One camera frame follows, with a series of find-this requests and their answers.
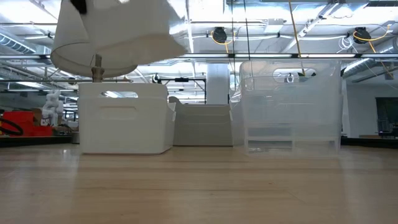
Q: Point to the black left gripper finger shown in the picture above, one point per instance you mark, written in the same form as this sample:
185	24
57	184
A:
79	5

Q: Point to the white plastic basket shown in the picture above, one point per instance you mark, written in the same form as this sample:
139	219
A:
202	127
124	133
90	90
118	34

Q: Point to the clear plastic basket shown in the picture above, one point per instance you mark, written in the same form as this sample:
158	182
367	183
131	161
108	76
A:
323	88
258	70
311	149

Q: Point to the white figurine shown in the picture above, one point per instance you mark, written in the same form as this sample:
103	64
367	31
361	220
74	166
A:
53	105

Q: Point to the red box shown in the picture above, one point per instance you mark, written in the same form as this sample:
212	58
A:
28	127

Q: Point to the white building column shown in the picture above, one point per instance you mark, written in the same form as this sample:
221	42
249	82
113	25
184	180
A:
217	84

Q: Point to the dark doorway panel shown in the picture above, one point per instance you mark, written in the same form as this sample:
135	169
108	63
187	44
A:
387	115

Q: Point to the beige cylindrical post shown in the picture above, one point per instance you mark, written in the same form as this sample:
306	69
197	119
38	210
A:
97	71

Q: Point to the ribbed ceiling duct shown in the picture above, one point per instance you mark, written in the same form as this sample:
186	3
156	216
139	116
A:
15	43

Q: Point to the black aluminium table frame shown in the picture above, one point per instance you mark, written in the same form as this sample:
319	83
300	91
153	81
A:
37	140

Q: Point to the horizontal ceiling light rail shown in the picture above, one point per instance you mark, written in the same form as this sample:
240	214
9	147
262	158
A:
267	56

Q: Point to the silver ceiling duct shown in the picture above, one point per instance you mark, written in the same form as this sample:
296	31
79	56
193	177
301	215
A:
367	63

